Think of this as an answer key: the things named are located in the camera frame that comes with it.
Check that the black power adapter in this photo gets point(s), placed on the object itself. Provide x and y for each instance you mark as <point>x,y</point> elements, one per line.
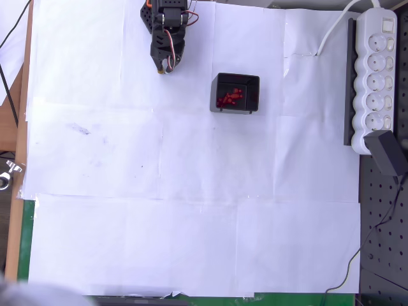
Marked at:
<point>385,153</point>

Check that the metal clamp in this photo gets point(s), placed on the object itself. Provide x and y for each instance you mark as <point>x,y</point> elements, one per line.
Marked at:
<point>12,167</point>

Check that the white power strip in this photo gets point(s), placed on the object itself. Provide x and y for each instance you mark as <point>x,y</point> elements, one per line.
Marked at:
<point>376,79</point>

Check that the black robot base orange screws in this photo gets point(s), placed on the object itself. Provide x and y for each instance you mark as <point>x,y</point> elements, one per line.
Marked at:
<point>146,17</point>

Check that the black open box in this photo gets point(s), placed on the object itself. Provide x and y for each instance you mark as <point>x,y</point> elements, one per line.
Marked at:
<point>253,95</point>

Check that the blurry grey object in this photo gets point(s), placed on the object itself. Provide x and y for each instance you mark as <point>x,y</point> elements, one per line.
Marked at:
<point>38,293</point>

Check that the black perforated pegboard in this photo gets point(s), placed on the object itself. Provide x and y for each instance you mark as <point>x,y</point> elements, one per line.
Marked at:
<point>385,239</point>

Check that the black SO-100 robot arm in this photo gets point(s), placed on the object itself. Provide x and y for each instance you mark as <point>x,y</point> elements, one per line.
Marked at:
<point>172,16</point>

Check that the white paper table cover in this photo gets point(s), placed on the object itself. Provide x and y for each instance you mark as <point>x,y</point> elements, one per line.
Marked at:
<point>191,191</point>

